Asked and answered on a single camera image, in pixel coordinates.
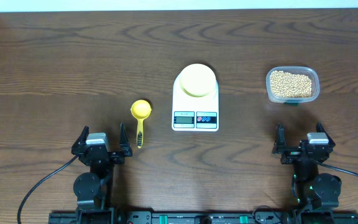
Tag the yellow bowl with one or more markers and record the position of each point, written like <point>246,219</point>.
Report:
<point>197,80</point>

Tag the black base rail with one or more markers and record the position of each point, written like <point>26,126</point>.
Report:
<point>143,217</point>

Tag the pile of soybeans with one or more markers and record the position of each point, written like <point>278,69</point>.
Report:
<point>288,85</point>

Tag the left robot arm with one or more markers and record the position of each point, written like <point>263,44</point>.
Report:
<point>92,188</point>

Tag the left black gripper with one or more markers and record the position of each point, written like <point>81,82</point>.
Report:
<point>118,158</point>

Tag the clear plastic container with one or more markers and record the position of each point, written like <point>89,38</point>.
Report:
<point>295,70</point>

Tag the white digital kitchen scale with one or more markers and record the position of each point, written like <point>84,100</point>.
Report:
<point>191,113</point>

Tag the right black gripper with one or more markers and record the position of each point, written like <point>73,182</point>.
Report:
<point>291,153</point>

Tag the yellow measuring scoop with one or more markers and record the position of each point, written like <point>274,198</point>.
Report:
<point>141,110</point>

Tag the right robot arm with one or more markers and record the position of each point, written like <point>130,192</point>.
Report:
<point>317,193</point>

